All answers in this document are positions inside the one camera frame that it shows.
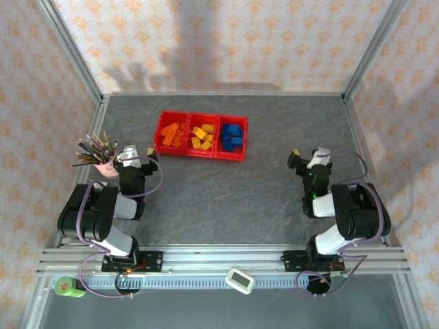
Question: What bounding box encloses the green tape roll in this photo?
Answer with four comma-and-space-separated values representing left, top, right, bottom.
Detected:
54, 276, 86, 298

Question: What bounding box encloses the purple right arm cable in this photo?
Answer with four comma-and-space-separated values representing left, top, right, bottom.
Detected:
296, 150, 384, 297

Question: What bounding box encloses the pink pencil cup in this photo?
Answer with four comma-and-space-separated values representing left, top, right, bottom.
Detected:
94, 159, 121, 180

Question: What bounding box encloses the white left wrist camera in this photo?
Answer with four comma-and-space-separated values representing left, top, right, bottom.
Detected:
117, 145, 142, 169

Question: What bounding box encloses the aluminium back rail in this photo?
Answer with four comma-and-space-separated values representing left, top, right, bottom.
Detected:
102, 91, 346, 99

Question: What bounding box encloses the dark pencil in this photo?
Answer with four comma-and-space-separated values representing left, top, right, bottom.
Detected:
71, 160, 106, 169

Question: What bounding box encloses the aluminium front rail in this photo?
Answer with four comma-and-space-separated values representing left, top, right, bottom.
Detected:
36, 243, 411, 275

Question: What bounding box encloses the red plastic bin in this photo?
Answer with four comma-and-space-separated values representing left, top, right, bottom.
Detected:
153, 109, 190, 157
185, 112, 221, 158
214, 114, 248, 161

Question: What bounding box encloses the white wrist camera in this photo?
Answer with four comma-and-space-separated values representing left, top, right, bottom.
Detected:
307, 147, 333, 169
117, 145, 142, 169

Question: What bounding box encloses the small green circuit board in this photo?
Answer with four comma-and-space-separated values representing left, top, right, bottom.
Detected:
328, 262, 350, 286

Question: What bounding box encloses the grey slotted cable duct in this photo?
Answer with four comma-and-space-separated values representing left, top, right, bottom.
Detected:
82, 276, 309, 289

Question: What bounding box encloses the white digital timer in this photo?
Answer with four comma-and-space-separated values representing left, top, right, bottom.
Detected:
225, 267, 255, 295

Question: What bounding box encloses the aluminium side rail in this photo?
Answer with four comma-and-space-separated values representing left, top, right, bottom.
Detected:
342, 97, 390, 247

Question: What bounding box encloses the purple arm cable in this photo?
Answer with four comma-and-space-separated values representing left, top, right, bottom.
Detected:
296, 150, 384, 297
75, 156, 165, 299

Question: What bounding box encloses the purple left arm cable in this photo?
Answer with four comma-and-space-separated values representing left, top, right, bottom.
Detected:
75, 156, 165, 299

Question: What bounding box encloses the aluminium lower frame bar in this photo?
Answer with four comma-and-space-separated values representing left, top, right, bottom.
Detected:
19, 273, 58, 329
392, 273, 425, 329

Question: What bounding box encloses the aluminium frame post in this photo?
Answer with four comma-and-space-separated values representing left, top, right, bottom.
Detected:
36, 0, 104, 103
342, 0, 409, 102

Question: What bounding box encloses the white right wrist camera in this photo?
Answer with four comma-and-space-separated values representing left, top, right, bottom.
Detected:
307, 147, 333, 169

